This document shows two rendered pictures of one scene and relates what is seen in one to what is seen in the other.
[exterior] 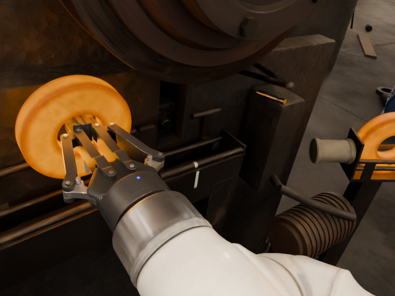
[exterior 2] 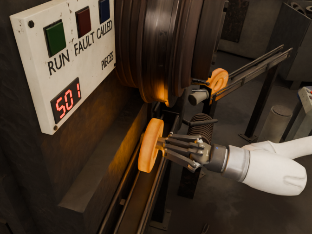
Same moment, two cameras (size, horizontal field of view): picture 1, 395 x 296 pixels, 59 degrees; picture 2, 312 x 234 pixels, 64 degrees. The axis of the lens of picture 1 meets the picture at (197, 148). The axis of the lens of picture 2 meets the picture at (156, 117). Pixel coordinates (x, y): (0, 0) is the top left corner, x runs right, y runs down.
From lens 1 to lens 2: 0.54 m
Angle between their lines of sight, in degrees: 30
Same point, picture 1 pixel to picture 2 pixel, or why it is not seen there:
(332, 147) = (199, 95)
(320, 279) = (269, 147)
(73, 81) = (155, 125)
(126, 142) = (183, 139)
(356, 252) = not seen: hidden behind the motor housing
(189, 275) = (266, 164)
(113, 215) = (220, 164)
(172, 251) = (254, 161)
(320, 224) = (206, 130)
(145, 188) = (223, 149)
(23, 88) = (124, 140)
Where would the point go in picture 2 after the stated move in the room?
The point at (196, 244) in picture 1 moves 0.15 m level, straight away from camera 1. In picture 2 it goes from (257, 155) to (217, 123)
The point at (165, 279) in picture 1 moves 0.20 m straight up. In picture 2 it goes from (259, 169) to (291, 104)
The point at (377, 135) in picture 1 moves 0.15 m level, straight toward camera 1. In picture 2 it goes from (213, 82) to (223, 99)
